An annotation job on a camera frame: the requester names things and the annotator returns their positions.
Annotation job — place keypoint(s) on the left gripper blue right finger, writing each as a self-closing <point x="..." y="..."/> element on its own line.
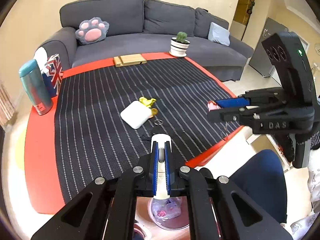
<point x="167" y="151"/>

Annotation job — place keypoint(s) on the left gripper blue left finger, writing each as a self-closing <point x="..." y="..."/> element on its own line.
<point x="155" y="151"/>

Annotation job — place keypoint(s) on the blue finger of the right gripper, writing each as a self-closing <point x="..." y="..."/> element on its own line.
<point x="224" y="115"/>
<point x="233" y="102"/>

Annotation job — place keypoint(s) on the white plastic tube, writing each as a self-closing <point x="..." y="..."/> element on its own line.
<point x="161" y="180"/>

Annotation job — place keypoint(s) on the orange translucent keychain charm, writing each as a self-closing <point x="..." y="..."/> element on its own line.
<point x="154" y="112"/>

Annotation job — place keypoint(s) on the white square box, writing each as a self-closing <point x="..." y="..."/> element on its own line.
<point x="135" y="114"/>

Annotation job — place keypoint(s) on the yellow toy figure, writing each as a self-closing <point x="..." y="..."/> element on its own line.
<point x="147" y="102"/>

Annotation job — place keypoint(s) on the plastic bag of trash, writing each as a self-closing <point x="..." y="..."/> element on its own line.
<point x="167" y="208"/>

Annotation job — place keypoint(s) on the pink translucent trash bin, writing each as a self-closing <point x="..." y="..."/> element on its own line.
<point x="178" y="223"/>

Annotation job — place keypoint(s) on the dark pinstriped table mat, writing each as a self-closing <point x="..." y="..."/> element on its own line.
<point x="105" y="118"/>

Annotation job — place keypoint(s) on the light blue cushion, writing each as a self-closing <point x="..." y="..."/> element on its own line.
<point x="218" y="34"/>

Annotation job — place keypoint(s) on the potted cactus striped pot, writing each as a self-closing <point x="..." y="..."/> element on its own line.
<point x="179" y="45"/>

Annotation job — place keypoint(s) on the wooden phone stand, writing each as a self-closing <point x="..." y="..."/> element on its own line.
<point x="129" y="60"/>

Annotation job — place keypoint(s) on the union jack tissue box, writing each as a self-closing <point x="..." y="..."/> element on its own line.
<point x="52" y="75"/>

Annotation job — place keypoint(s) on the cat paw cushion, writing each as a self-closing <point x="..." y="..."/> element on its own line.
<point x="92" y="31"/>

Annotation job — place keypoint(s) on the grey fabric sofa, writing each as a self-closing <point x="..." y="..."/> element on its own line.
<point x="145" y="26"/>

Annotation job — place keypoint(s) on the teal thermos bottle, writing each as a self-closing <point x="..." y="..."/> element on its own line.
<point x="33" y="84"/>

